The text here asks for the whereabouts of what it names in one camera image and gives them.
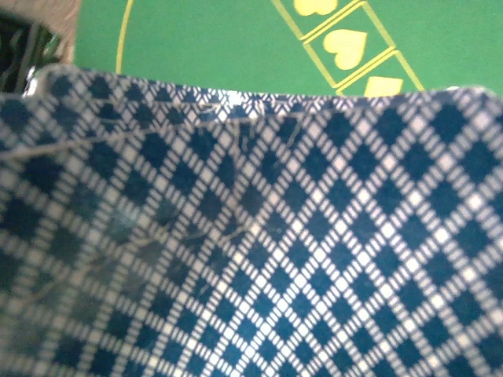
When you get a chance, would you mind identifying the blue patterned card deck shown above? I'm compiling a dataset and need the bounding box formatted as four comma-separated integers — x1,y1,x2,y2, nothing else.
1,66,502,376

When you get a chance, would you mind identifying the round green poker mat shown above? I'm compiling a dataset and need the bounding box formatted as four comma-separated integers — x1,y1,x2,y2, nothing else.
75,1,502,96

